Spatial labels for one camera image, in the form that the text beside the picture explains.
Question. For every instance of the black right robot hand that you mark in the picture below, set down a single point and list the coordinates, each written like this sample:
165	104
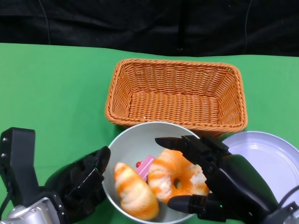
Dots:
238	182

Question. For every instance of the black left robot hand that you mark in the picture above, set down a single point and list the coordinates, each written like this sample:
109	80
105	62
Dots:
79	177

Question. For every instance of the elongated orange striped bread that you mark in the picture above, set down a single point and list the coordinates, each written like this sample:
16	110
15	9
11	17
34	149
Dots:
135	193

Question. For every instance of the pale green bowl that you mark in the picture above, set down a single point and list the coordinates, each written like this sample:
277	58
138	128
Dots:
133	142

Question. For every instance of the pink cake slice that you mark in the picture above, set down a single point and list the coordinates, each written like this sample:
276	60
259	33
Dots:
146	166

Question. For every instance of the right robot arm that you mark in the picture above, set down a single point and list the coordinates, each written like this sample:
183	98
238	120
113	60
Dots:
287	214

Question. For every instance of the lavender plate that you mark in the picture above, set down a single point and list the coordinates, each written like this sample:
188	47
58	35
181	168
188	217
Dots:
268	158

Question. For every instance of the orange wicker basket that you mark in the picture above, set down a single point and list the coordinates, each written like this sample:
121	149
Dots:
172	102

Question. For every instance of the green tablecloth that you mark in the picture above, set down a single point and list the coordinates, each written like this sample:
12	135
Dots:
46	81

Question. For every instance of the black backdrop cloth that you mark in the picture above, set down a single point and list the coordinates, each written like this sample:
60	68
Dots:
116	23

